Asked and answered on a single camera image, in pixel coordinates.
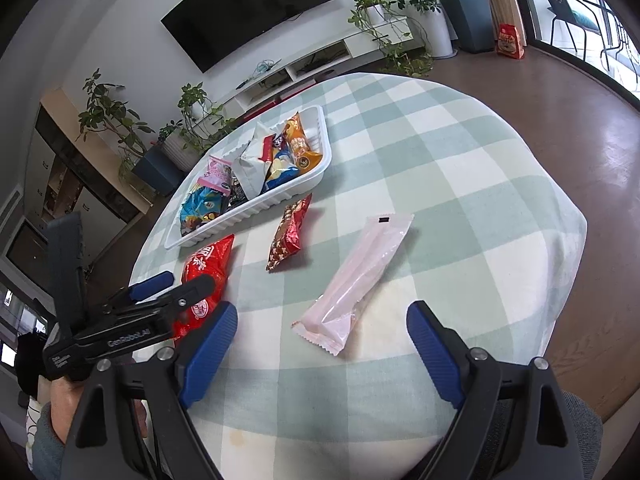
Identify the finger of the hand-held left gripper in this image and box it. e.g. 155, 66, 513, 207
102, 275, 217, 331
102, 271, 174, 311

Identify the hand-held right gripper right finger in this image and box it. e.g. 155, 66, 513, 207
406, 300, 583, 480

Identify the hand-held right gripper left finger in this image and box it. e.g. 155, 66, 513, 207
60, 301, 238, 480

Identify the red chocolate snack packet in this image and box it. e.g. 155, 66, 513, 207
172, 234, 236, 341

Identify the white plastic tray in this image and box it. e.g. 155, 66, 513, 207
165, 105, 333, 251

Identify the black snack packet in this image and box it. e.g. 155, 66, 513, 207
227, 170, 249, 207

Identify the dark red patterned snack packet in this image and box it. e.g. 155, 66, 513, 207
266, 192, 313, 273

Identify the long pale pink snack packet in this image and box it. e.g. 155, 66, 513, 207
291, 213, 415, 357

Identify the pink cartoon snack packet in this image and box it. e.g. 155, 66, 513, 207
197, 155, 233, 196

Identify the large white green snack packet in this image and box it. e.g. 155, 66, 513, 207
232, 122, 273, 196

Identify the blue white snack packet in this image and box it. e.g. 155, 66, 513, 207
262, 146, 302, 193

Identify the person's left forearm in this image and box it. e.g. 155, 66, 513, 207
30, 402, 68, 480

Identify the person's left hand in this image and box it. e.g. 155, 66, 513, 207
50, 379, 90, 445

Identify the blue cartoon snack packet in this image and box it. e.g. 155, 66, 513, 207
179, 184, 230, 235

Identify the dark chair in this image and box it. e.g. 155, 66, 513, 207
16, 332, 48, 396

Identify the wooden display cabinet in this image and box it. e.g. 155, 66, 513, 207
22, 89, 146, 261

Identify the tall plant in blue planter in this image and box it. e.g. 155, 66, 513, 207
77, 69, 185, 196

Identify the plant in white ribbed pot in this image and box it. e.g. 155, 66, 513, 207
157, 120, 201, 173

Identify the floral pillow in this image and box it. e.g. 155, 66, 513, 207
24, 395, 43, 441

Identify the grey fabric chair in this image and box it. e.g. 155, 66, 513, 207
560, 390, 606, 480

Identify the orange snack packet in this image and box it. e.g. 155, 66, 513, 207
282, 112, 322, 171

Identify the trailing plant in white pot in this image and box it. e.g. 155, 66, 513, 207
347, 0, 433, 78
177, 82, 236, 153

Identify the red storage box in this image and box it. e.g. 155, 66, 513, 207
241, 99, 281, 122

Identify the green white checkered tablecloth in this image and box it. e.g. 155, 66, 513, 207
129, 72, 587, 480

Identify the white television cabinet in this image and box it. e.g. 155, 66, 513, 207
222, 16, 416, 122

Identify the red bag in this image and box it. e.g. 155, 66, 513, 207
496, 23, 526, 60

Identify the leafy plant in white planter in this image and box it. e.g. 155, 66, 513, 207
387, 0, 453, 58

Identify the tall plant in grey planter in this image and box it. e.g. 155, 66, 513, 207
412, 0, 496, 53

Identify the black metal chair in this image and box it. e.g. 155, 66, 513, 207
540, 0, 616, 76

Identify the black wall television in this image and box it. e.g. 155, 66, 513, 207
161, 0, 337, 73

